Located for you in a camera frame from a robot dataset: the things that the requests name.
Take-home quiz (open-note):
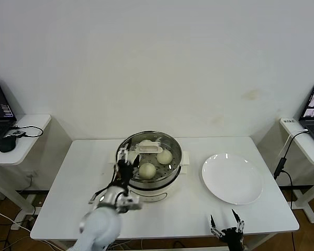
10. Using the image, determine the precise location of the round glass pot lid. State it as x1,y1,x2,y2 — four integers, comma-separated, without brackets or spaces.
117,130,183,181

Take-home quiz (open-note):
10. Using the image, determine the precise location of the white side desk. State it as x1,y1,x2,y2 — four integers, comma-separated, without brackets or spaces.
278,119,314,224
0,113,53,218

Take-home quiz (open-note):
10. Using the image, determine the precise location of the white thin desk cable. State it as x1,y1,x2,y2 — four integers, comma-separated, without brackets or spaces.
278,128,307,157

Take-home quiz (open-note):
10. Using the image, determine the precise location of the white labelled remote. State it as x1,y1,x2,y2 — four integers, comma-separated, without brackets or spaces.
281,118,303,136

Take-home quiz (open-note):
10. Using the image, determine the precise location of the cream electric cooker base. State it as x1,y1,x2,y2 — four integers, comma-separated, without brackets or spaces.
108,151,191,203

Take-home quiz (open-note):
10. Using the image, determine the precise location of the black computer mouse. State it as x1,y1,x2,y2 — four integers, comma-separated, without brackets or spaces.
0,135,17,153

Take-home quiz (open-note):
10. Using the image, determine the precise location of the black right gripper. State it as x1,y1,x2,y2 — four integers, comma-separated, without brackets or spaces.
208,208,245,251

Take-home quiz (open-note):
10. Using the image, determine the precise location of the steel perforated steamer basket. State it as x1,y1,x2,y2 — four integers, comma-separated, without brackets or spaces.
116,132,183,188

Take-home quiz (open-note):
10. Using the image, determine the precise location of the black cable with dongle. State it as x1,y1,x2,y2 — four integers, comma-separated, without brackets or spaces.
9,124,44,138

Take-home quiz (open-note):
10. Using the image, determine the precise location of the black cable with adapter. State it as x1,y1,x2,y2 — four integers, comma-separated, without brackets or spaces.
274,130,310,212

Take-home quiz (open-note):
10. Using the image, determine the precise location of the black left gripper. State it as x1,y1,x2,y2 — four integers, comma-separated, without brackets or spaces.
116,147,141,189

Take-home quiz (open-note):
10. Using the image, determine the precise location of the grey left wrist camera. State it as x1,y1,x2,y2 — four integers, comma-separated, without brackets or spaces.
115,197,143,214

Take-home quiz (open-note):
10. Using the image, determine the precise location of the white round plate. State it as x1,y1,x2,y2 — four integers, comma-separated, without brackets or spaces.
201,153,264,206

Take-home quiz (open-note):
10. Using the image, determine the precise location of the white floor cable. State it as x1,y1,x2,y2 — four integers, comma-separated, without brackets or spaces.
0,205,32,232

